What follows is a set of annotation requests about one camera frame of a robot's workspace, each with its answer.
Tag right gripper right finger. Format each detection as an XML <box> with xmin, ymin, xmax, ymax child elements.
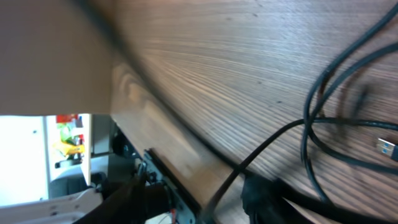
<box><xmin>241</xmin><ymin>175</ymin><xmax>311</xmax><ymax>224</ymax></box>

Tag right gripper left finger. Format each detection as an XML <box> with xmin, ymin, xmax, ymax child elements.
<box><xmin>74</xmin><ymin>178</ymin><xmax>146</xmax><ymax>224</ymax></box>

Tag black USB cable with free end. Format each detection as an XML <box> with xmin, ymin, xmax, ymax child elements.
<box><xmin>201</xmin><ymin>118</ymin><xmax>398</xmax><ymax>218</ymax></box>

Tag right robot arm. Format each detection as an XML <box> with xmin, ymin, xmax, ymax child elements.
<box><xmin>1</xmin><ymin>174</ymin><xmax>196</xmax><ymax>223</ymax></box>

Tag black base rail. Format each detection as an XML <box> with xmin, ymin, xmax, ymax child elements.
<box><xmin>111</xmin><ymin>130</ymin><xmax>203</xmax><ymax>224</ymax></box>

